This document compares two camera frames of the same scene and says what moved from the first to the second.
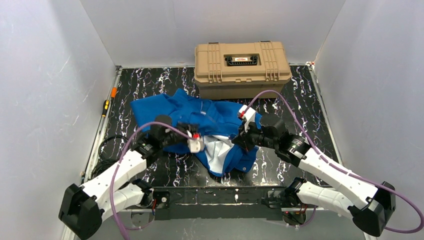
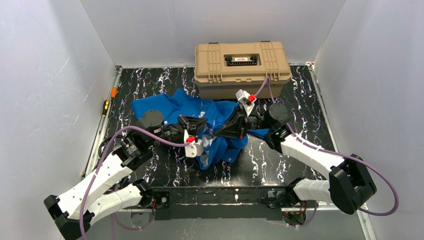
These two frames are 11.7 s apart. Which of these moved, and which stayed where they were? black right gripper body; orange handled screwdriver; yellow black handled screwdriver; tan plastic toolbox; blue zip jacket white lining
Moved: black right gripper body; blue zip jacket white lining
Stayed: yellow black handled screwdriver; tan plastic toolbox; orange handled screwdriver
